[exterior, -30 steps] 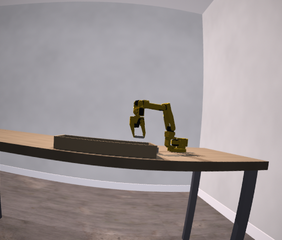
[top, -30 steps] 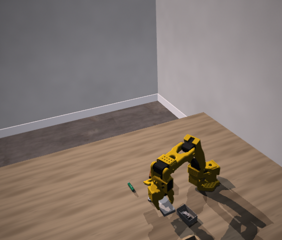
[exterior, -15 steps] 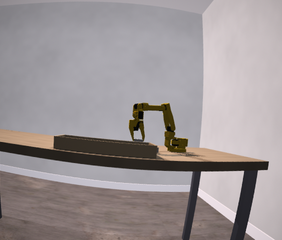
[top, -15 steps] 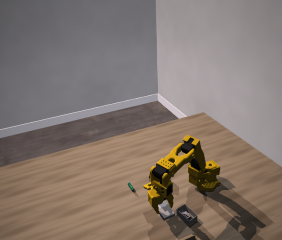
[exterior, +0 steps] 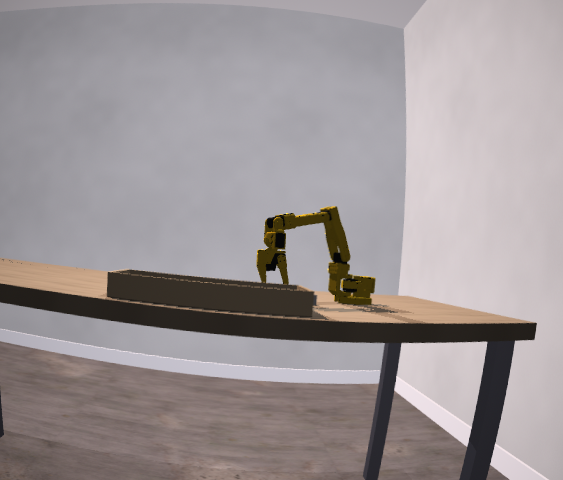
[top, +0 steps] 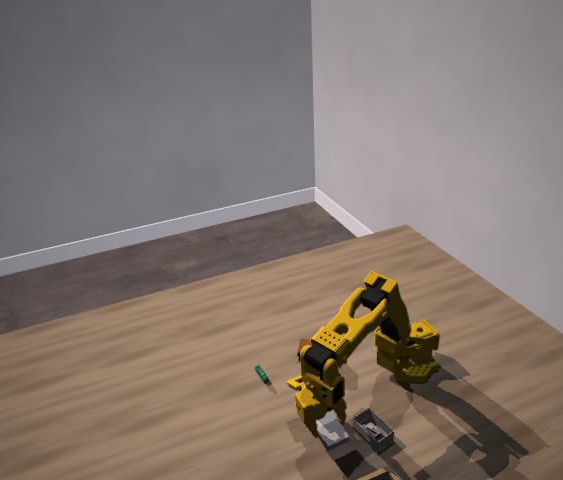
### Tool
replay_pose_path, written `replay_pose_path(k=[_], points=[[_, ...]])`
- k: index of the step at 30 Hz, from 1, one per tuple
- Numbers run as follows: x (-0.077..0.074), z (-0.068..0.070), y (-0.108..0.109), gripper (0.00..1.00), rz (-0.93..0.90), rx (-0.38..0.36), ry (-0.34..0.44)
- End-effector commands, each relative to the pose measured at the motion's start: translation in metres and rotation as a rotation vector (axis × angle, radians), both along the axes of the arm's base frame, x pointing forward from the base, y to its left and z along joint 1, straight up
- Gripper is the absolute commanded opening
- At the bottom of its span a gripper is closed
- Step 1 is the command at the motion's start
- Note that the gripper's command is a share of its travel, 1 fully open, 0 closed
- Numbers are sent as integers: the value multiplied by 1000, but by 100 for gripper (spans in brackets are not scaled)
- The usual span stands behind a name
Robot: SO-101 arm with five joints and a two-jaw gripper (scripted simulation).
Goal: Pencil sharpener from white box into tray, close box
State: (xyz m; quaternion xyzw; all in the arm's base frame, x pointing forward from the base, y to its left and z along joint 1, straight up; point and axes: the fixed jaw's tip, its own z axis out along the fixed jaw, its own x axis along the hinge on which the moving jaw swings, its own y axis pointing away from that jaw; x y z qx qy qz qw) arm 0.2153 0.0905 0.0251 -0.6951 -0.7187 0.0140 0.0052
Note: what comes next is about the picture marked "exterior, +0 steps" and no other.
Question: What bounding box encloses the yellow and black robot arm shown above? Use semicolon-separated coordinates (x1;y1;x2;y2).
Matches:
264;206;374;305

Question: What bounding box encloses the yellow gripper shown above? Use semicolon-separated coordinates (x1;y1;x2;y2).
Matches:
256;248;289;284

